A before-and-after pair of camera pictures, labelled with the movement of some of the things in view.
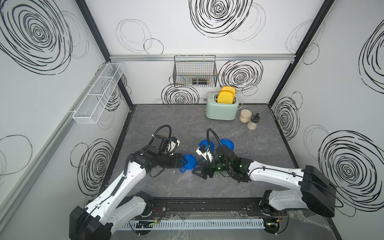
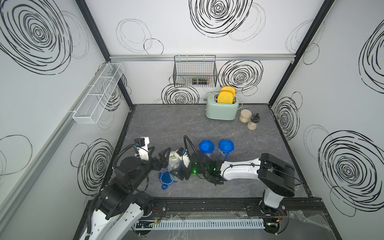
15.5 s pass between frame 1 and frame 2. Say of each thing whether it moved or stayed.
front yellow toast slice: stayed
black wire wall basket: stayed
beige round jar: stayed
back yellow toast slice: stayed
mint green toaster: stayed
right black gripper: moved
